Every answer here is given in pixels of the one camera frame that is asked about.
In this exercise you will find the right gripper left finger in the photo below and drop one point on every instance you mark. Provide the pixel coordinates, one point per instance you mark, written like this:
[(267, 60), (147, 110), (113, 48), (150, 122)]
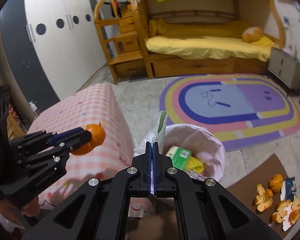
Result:
[(99, 208)]

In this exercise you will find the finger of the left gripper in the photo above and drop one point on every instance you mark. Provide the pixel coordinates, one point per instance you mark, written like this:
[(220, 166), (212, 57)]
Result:
[(77, 143), (64, 137)]

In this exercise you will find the person's left hand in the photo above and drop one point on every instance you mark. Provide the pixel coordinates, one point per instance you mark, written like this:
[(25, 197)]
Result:
[(31, 209)]

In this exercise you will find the wooden stair drawers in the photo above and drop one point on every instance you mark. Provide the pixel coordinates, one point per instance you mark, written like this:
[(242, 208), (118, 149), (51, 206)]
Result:
[(119, 38)]

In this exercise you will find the wooden corner cabinet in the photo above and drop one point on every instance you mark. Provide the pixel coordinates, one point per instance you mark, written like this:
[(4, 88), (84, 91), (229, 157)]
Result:
[(14, 125)]

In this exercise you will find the orange peel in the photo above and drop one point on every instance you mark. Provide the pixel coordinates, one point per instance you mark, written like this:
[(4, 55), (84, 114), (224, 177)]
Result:
[(98, 136)]

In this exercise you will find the green medicine box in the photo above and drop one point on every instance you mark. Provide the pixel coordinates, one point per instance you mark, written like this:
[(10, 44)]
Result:
[(179, 157)]

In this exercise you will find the small spray bottle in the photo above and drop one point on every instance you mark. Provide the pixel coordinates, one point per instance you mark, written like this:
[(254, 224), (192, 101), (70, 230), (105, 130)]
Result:
[(34, 108)]

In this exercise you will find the brown cardboard sheet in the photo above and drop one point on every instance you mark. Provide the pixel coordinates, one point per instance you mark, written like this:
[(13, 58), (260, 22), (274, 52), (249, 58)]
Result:
[(164, 225)]

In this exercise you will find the orange plush toy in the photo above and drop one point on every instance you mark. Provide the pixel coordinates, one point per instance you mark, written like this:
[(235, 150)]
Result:
[(252, 34)]

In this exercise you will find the trash bin with pink bag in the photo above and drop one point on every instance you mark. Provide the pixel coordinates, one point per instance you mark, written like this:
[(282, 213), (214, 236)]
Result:
[(203, 145)]

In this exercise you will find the yellow foam fruit net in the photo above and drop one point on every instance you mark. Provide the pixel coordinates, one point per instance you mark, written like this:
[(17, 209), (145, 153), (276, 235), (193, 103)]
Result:
[(194, 165)]

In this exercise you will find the wooden bunk bed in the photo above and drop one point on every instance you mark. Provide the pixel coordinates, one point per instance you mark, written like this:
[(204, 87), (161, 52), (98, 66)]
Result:
[(184, 37)]

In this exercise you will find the grey nightstand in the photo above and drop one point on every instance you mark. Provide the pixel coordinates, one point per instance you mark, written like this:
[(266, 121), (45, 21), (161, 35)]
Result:
[(285, 68)]

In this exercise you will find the pink checkered tablecloth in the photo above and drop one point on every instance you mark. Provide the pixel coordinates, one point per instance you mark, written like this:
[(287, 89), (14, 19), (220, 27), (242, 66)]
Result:
[(110, 150)]

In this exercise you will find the rainbow oval rug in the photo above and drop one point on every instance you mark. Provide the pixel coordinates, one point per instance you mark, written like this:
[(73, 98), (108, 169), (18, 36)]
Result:
[(241, 110)]

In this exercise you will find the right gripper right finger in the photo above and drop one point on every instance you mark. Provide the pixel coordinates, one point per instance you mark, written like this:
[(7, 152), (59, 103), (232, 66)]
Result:
[(205, 209)]

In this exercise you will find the white wardrobe with round holes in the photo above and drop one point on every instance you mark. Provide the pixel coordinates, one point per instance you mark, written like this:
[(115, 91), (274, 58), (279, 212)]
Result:
[(52, 47)]

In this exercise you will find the orange peels on cardboard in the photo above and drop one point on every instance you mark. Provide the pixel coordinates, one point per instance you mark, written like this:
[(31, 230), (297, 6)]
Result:
[(280, 195)]

